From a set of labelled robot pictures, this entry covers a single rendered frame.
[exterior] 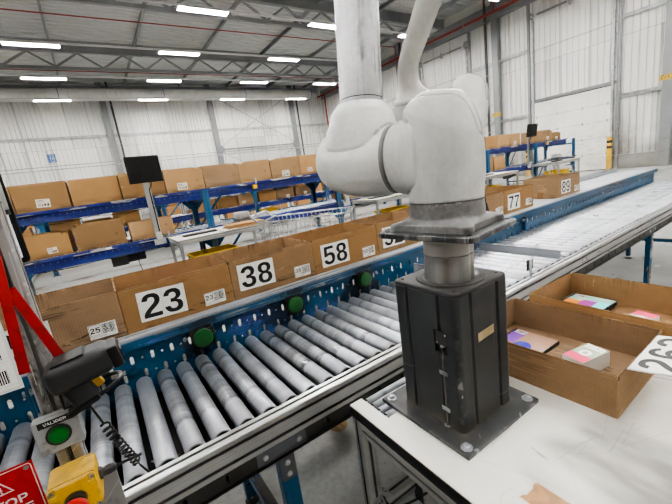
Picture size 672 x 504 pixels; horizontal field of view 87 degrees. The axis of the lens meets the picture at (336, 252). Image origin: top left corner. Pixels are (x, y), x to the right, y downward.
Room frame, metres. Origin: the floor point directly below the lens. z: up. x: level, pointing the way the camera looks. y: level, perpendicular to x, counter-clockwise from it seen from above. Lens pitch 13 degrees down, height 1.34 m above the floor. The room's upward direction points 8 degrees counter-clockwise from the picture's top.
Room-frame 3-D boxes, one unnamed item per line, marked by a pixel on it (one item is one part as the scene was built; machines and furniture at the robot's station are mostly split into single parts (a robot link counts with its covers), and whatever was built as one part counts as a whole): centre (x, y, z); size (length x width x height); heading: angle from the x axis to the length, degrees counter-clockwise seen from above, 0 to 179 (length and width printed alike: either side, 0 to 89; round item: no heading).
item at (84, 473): (0.58, 0.50, 0.84); 0.15 x 0.09 x 0.07; 123
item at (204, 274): (1.40, 0.68, 0.97); 0.39 x 0.29 x 0.17; 123
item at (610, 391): (0.87, -0.55, 0.80); 0.38 x 0.28 x 0.10; 33
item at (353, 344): (1.27, 0.04, 0.72); 0.52 x 0.05 x 0.05; 33
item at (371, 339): (1.30, -0.01, 0.72); 0.52 x 0.05 x 0.05; 33
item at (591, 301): (1.12, -0.80, 0.78); 0.19 x 0.14 x 0.02; 119
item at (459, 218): (0.77, -0.26, 1.22); 0.22 x 0.18 x 0.06; 133
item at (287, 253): (1.61, 0.35, 0.97); 0.39 x 0.29 x 0.17; 123
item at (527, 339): (0.95, -0.50, 0.76); 0.19 x 0.14 x 0.02; 121
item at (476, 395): (0.76, -0.24, 0.91); 0.26 x 0.26 x 0.33; 32
